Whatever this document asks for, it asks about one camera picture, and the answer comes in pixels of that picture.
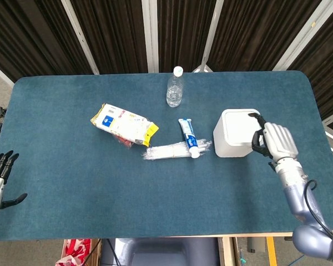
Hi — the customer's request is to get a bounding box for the blue cable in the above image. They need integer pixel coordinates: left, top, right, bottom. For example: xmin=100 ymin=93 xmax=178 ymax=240
xmin=279 ymin=249 xmax=309 ymax=266

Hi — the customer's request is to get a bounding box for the blue and white toothpaste tube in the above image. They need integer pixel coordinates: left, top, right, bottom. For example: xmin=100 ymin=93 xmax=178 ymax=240
xmin=178 ymin=118 xmax=201 ymax=159

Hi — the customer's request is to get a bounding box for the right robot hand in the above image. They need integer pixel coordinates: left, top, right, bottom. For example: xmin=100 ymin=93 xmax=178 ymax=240
xmin=248 ymin=112 xmax=299 ymax=162

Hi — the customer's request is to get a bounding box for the red and white bag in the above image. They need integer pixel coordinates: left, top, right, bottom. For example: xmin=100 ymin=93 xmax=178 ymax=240
xmin=54 ymin=238 xmax=92 ymax=266

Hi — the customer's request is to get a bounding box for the small red packet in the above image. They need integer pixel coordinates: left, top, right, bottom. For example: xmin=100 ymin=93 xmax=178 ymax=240
xmin=115 ymin=135 xmax=134 ymax=150

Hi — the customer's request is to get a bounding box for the blue felt table mat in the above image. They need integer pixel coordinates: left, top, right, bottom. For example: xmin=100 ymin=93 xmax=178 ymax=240
xmin=0 ymin=70 xmax=333 ymax=242

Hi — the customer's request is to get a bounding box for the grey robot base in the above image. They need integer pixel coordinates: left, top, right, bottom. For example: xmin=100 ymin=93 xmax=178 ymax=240
xmin=101 ymin=237 xmax=220 ymax=266

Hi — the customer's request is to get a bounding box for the white and yellow wipes pack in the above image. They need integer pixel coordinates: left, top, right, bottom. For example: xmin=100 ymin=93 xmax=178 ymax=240
xmin=90 ymin=103 xmax=160 ymax=147

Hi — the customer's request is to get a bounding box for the clear plastic water bottle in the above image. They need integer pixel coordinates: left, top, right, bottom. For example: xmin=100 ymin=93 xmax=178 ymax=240
xmin=166 ymin=66 xmax=185 ymax=108

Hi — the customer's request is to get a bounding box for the pack of clear plastic straws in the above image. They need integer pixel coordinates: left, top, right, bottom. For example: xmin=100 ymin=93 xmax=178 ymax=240
xmin=140 ymin=140 xmax=213 ymax=161

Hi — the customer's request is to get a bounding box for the white lidded bin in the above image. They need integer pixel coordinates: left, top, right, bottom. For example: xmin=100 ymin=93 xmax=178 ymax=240
xmin=213 ymin=108 xmax=265 ymax=158

